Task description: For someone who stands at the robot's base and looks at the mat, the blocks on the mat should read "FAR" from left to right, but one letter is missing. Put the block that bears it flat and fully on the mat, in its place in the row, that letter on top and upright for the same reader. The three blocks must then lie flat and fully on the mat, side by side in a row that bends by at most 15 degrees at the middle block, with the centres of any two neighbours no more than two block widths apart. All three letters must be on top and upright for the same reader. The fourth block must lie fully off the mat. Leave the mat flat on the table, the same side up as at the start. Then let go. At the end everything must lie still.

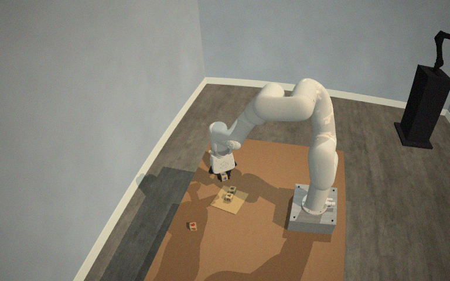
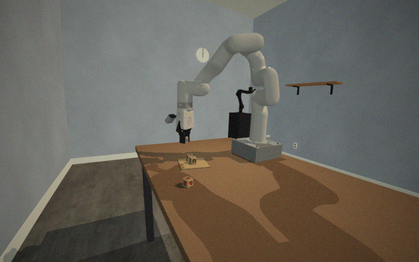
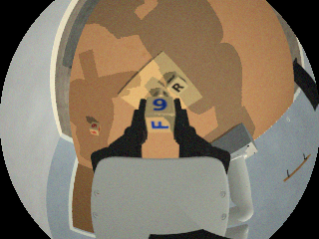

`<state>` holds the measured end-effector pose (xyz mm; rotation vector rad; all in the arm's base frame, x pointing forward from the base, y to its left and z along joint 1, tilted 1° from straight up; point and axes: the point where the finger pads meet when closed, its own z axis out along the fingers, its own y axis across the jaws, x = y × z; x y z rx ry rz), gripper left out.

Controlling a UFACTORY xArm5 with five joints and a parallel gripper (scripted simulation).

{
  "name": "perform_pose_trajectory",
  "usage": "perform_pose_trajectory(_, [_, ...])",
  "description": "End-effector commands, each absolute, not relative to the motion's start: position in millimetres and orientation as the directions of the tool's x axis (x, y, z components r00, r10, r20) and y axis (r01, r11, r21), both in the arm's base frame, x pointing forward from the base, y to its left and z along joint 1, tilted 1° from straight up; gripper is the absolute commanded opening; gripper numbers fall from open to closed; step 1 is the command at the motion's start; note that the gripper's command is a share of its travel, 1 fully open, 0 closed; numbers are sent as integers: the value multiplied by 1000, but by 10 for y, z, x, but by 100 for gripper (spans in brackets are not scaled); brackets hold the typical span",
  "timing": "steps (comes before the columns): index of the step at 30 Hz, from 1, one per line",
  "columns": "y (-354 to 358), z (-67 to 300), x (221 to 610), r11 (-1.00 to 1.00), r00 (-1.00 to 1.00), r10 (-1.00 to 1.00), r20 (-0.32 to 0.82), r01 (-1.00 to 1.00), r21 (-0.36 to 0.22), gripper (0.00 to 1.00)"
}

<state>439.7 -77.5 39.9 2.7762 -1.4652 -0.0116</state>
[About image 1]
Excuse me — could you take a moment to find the tan flat mat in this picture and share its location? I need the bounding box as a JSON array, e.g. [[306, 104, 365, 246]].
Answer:
[[210, 186, 249, 215]]

